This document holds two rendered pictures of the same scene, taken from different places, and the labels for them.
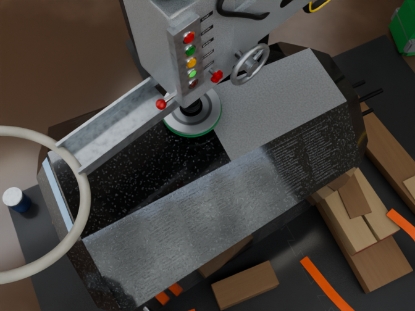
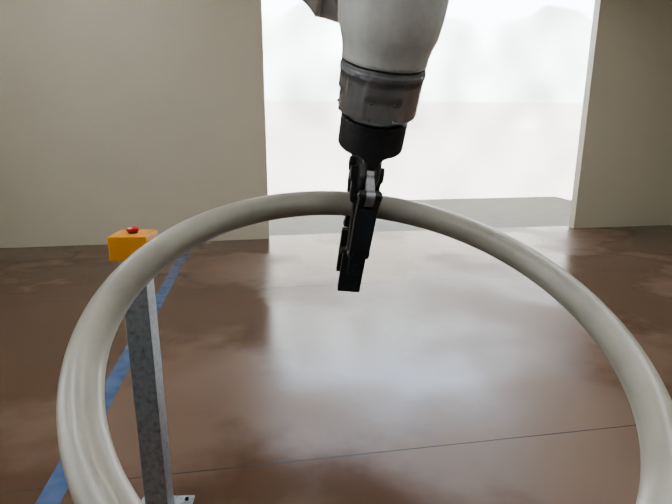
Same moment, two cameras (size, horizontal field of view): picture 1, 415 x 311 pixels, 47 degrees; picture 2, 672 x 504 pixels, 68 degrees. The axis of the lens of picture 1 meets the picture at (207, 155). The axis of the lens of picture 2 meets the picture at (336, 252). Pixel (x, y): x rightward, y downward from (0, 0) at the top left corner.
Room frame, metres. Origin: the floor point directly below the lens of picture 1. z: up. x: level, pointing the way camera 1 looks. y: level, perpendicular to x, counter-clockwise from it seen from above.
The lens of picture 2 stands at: (0.53, 0.18, 1.40)
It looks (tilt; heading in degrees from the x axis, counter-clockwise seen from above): 14 degrees down; 109
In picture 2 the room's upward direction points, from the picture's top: straight up
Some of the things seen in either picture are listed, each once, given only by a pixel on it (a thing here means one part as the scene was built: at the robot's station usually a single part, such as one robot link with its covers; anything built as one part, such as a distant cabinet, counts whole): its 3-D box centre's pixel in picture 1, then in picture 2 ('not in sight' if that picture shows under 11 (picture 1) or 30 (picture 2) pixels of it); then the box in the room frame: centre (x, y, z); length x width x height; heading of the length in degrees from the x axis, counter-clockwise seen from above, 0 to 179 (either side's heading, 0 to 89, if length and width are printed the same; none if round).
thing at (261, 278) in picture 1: (244, 285); not in sight; (0.30, -0.13, 0.07); 0.30 x 0.12 x 0.12; 108
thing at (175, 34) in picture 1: (187, 58); not in sight; (0.69, 0.03, 1.42); 0.08 x 0.03 x 0.28; 127
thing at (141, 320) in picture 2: not in sight; (148, 385); (-0.59, 1.43, 0.54); 0.20 x 0.20 x 1.09; 22
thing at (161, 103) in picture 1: (167, 99); not in sight; (0.69, 0.11, 1.22); 0.08 x 0.03 x 0.03; 127
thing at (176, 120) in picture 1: (191, 107); not in sight; (0.83, 0.05, 0.92); 0.21 x 0.21 x 0.01
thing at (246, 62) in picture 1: (241, 57); not in sight; (0.80, -0.12, 1.25); 0.15 x 0.10 x 0.15; 127
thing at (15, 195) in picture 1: (16, 200); not in sight; (0.81, 1.01, 0.08); 0.10 x 0.10 x 0.13
